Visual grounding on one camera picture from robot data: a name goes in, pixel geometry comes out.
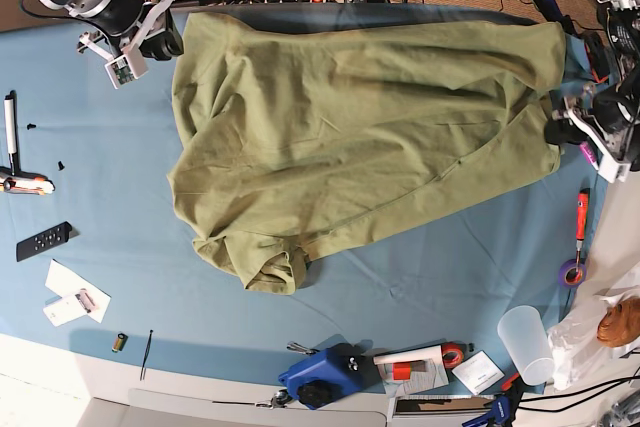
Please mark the black tweezers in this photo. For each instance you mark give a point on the black tweezers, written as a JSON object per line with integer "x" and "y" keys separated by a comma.
{"x": 146, "y": 355}

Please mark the white paper roll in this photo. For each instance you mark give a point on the white paper roll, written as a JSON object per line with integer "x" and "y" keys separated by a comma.
{"x": 433, "y": 353}

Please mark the brown bread roll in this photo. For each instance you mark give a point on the brown bread roll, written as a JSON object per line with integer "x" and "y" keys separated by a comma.
{"x": 620, "y": 325}

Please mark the orange tape roll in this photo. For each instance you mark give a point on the orange tape roll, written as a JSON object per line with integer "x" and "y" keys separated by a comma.
{"x": 453, "y": 354}

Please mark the black remote control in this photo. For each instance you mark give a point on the black remote control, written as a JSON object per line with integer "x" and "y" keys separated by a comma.
{"x": 44, "y": 241}

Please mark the blue plastic device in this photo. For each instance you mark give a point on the blue plastic device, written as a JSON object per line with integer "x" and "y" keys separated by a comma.
{"x": 322, "y": 377}

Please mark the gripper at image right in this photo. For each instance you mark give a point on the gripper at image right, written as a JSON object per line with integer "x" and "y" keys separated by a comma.
{"x": 607, "y": 117}

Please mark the white plastic bag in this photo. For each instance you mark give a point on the white plastic bag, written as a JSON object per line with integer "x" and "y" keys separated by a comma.
{"x": 576, "y": 351}

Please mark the blue clamp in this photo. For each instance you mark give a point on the blue clamp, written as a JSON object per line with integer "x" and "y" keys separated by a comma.
{"x": 502, "y": 410}

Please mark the orange white utility knife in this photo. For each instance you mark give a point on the orange white utility knife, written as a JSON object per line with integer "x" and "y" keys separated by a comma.
{"x": 14, "y": 181}

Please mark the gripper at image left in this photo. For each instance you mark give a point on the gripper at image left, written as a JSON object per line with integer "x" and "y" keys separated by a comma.
{"x": 128, "y": 34}

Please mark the orange block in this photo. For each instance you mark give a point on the orange block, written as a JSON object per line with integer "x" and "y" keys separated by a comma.
{"x": 401, "y": 371}

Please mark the black orange clamp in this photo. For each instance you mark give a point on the black orange clamp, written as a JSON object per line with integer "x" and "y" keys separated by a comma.
{"x": 595, "y": 54}

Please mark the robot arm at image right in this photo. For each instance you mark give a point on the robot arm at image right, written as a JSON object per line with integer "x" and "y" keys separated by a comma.
{"x": 620, "y": 22}

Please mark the white booklet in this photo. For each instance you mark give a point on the white booklet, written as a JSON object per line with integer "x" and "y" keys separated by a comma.
{"x": 478, "y": 373}

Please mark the translucent plastic cup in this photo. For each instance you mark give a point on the translucent plastic cup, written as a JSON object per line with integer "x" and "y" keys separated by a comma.
{"x": 522, "y": 333}

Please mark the white paper sheet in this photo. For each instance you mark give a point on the white paper sheet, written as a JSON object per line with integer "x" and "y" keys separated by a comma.
{"x": 62, "y": 281}

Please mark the olive green t-shirt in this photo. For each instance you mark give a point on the olive green t-shirt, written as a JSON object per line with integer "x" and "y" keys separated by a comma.
{"x": 264, "y": 229}

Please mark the white card with clip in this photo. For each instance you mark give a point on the white card with clip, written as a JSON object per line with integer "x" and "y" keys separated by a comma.
{"x": 70, "y": 307}

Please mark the orange handled screwdriver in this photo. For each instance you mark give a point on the orange handled screwdriver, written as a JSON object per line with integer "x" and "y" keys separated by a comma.
{"x": 581, "y": 221}

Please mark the white marker pen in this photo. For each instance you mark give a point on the white marker pen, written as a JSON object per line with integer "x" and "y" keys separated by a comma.
{"x": 10, "y": 123}

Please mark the purple tape roll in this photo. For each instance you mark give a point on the purple tape roll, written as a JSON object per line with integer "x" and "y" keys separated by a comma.
{"x": 571, "y": 274}

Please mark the purple tube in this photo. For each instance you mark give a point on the purple tube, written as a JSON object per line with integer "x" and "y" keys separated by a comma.
{"x": 589, "y": 154}

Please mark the printed paper sheet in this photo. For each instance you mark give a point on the printed paper sheet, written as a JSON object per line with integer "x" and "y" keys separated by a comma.
{"x": 426, "y": 375}

